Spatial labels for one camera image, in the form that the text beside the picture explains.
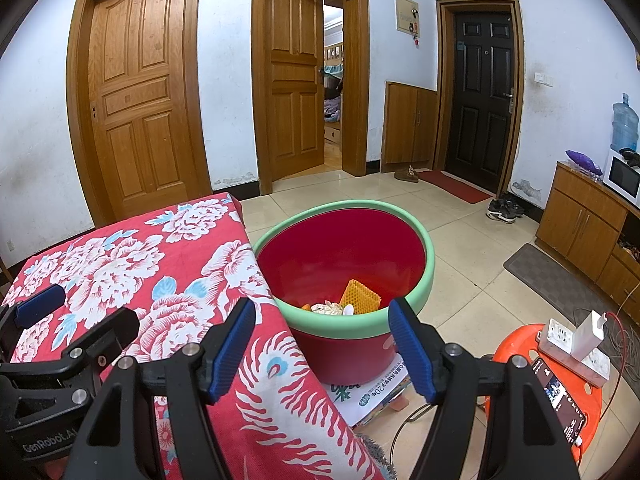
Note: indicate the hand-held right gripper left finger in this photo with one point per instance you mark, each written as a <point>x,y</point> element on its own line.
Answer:
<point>230,350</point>

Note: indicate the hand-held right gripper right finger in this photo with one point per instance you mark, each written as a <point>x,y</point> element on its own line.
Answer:
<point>412,355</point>

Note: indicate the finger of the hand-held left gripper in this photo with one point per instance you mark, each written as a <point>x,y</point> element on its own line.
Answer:
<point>110,330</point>
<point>40,302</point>

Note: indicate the white paper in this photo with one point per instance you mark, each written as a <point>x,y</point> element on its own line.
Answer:
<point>350,310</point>

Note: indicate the yellow honeycomb foam sheet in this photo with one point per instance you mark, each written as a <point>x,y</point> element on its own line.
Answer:
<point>360,297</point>

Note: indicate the cream paper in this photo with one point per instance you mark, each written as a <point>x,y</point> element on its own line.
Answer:
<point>327,308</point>

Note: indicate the red basin with green rim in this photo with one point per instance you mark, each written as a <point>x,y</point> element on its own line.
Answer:
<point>350,255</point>

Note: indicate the white printed cardboard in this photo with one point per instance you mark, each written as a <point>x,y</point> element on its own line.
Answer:
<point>365,395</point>

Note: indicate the red floral tablecloth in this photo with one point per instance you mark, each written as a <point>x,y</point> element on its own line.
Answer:
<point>175,260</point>

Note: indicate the orange plastic stool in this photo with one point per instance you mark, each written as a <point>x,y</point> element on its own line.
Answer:
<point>515,345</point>

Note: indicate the white power strip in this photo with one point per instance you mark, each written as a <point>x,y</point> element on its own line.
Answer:
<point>557,340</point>

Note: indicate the black smartphone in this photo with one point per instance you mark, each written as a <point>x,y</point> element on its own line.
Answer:
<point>557,400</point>

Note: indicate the grey floor mat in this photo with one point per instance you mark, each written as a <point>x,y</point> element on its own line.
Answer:
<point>550,280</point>

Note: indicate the red doormat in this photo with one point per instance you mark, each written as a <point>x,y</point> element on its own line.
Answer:
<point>452,186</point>

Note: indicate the white charger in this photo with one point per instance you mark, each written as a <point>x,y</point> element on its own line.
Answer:
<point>587,337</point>

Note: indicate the brown slipper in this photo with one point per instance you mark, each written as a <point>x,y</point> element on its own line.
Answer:
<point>406,175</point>

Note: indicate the wooden sideboard cabinet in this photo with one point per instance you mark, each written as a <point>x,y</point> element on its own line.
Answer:
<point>575,220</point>

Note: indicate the wooden panel door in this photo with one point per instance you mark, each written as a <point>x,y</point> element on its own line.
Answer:
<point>140,95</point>
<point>297,85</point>

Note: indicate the dark entrance door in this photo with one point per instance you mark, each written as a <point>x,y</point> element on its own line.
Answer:
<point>480,110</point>

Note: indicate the white microwave oven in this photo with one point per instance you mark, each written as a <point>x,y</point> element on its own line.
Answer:
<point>622,177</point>

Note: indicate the wooden bunk bed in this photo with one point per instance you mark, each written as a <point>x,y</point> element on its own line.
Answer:
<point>332,60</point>

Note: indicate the blue water jug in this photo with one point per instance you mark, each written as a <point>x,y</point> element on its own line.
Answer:
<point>625,125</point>

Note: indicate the red hanging charm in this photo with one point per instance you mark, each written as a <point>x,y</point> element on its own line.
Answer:
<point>414,27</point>

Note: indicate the wooden door frame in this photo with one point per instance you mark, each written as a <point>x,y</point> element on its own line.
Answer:
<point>77,110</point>
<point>357,85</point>

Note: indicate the wooden wall cabinet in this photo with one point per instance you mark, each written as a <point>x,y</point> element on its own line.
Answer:
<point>407,127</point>

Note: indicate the brown entrance door frame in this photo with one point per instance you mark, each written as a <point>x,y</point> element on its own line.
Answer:
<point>518,110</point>

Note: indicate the white light switch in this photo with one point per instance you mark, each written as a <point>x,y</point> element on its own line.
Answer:
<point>543,78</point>

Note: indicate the beige wall fuse box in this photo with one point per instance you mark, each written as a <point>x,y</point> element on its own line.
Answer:
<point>402,12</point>

